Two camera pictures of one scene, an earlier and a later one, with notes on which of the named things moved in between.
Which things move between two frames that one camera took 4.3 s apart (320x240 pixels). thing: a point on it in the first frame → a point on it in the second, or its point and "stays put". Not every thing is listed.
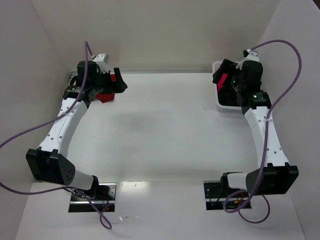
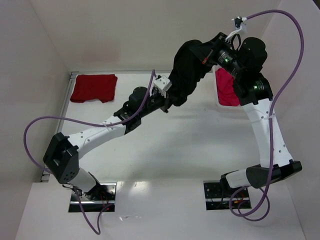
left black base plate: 102,200 stays put
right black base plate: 215,195 stays put
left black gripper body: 110,80 → 165,100
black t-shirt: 227,96 → 189,66
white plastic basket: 215,66 stays put
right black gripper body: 227,72 → 215,50
